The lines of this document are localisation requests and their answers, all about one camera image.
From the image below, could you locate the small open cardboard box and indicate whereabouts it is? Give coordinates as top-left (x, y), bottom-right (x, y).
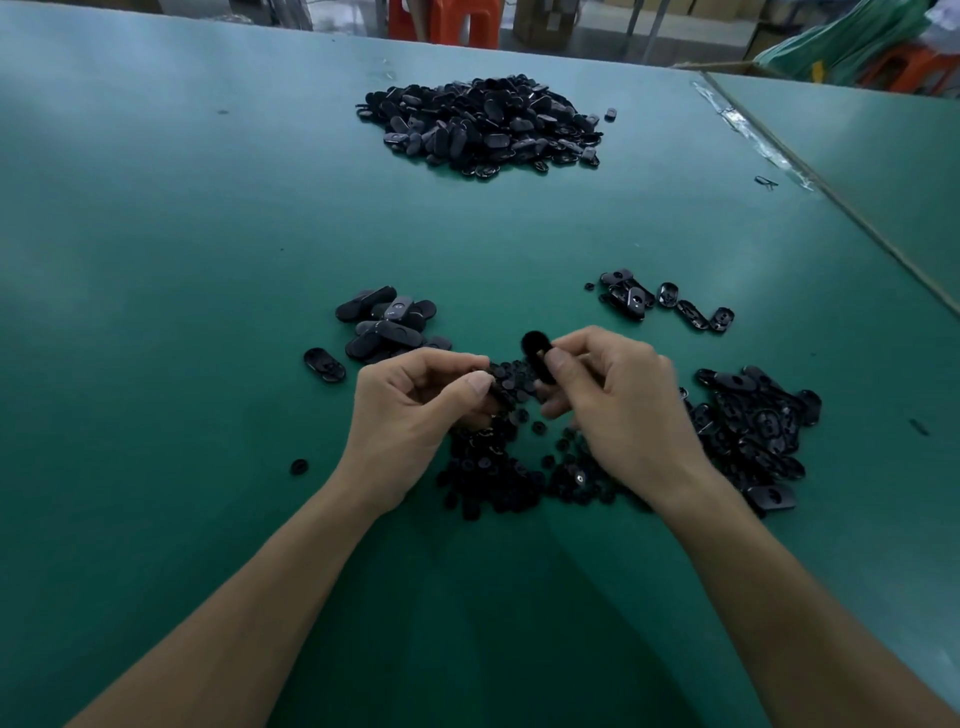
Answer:
top-left (514, 0), bottom-right (582, 47)

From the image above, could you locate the pile of black oval shells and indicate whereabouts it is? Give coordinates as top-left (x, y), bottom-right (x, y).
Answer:
top-left (598, 268), bottom-right (824, 516)

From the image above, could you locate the red plastic stool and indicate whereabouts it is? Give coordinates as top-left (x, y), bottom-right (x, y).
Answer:
top-left (433, 0), bottom-right (506, 50)
top-left (859, 42), bottom-right (960, 96)
top-left (387, 0), bottom-right (431, 41)

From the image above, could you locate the person's left forearm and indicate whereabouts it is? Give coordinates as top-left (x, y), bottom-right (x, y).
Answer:
top-left (67, 472), bottom-right (389, 728)

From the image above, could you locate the pile of small black buttons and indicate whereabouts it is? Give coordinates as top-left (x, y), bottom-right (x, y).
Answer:
top-left (435, 360), bottom-right (639, 522)

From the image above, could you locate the person's left hand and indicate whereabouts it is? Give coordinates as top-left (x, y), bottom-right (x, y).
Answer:
top-left (330, 348), bottom-right (498, 519)

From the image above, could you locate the person's right hand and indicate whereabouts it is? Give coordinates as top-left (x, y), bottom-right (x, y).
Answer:
top-left (532, 325), bottom-right (719, 515)

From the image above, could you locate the green striped bag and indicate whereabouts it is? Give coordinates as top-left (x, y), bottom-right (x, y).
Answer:
top-left (754, 0), bottom-right (932, 84)

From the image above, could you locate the person's right forearm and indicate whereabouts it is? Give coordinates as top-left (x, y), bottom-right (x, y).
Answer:
top-left (652, 468), bottom-right (960, 728)

